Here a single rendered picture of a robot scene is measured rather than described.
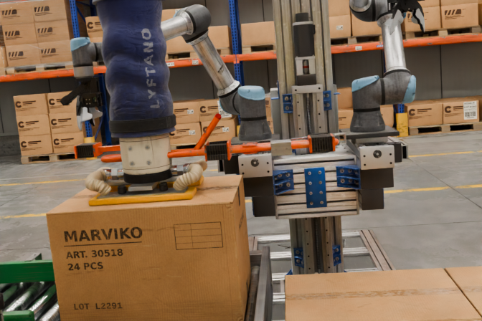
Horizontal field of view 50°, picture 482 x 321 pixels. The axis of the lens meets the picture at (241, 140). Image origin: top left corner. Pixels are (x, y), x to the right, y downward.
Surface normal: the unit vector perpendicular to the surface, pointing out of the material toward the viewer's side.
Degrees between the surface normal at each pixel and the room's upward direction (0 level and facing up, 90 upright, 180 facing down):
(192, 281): 90
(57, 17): 90
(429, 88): 90
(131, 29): 78
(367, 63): 90
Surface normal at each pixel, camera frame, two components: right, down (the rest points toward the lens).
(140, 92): 0.29, -0.18
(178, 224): -0.08, 0.15
